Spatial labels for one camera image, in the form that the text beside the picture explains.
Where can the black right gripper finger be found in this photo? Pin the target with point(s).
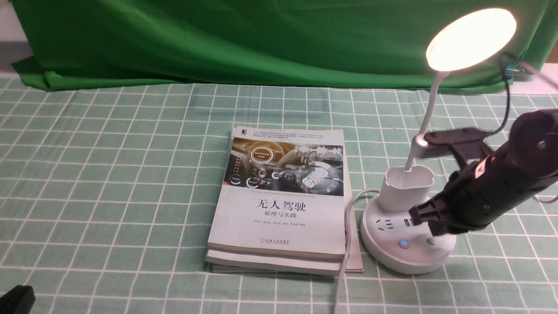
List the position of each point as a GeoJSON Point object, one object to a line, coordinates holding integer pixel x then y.
{"type": "Point", "coordinates": [445, 226]}

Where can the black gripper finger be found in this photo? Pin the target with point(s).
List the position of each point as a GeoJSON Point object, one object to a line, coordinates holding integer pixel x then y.
{"type": "Point", "coordinates": [435, 211]}

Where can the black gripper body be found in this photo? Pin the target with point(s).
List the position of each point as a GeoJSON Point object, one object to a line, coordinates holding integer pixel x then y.
{"type": "Point", "coordinates": [483, 191]}

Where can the white desk lamp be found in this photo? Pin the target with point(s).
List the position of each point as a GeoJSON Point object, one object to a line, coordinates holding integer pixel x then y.
{"type": "Point", "coordinates": [388, 231]}

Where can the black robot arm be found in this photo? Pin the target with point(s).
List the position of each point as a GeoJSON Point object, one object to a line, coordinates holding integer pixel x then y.
{"type": "Point", "coordinates": [532, 146]}

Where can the middle white book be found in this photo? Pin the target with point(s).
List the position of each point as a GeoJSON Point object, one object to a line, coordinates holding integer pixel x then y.
{"type": "Point", "coordinates": [226, 262]}

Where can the top white textbook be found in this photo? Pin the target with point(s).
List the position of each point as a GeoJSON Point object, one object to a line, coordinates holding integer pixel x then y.
{"type": "Point", "coordinates": [283, 196]}

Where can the green backdrop cloth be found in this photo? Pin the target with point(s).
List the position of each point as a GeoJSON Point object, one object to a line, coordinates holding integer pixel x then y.
{"type": "Point", "coordinates": [79, 44]}

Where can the green checkered tablecloth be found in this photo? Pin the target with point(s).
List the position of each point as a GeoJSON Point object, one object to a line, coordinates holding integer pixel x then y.
{"type": "Point", "coordinates": [107, 197]}

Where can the black object at corner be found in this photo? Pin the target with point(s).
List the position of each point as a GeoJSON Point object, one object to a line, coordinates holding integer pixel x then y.
{"type": "Point", "coordinates": [19, 300]}

